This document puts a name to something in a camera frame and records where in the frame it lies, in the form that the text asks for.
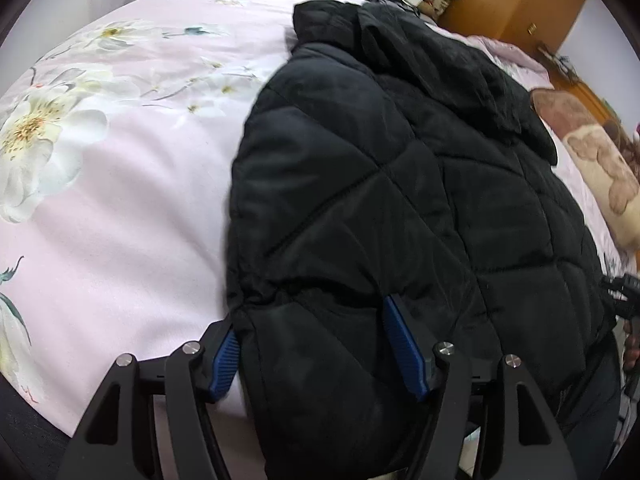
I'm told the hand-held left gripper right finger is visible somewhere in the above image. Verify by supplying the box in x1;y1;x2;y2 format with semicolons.
381;294;578;480

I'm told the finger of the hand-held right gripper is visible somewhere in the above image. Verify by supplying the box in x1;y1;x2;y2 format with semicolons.
600;273;640;317

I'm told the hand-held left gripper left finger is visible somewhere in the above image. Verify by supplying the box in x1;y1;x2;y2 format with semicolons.
57;320;242;480

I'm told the black puffer jacket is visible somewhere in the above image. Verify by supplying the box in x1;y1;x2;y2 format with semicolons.
222;0;618;480

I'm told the person's right hand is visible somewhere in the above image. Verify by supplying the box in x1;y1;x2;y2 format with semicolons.
621;317;640;374

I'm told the person's blue jeans leg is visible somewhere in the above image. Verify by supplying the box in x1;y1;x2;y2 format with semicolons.
562;335;623;466
0;377;73;480

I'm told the bear print pillow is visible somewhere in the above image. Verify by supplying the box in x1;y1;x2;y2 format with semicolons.
530;87;640;252

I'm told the brown teddy bear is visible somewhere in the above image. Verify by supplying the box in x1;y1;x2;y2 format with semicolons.
607;120;640;181

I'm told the bed with floral pink sheet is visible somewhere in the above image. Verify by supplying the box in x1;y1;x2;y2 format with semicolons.
0;0;640;441

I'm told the wooden headboard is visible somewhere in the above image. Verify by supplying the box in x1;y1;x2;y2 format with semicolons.
537;45;631;126

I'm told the wooden wardrobe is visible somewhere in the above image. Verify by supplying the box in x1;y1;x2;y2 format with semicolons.
437;0;591;58

